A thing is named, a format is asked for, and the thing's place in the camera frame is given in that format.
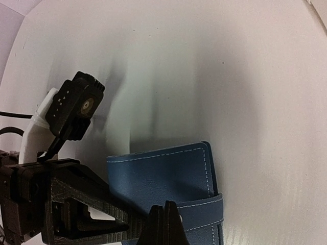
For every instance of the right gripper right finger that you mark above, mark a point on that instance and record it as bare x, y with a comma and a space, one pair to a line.
174, 232

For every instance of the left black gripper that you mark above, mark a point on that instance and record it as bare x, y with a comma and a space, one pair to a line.
24, 192

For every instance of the blue card holder wallet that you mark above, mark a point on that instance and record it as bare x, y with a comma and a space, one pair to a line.
183, 174

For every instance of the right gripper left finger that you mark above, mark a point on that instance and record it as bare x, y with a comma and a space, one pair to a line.
152, 231

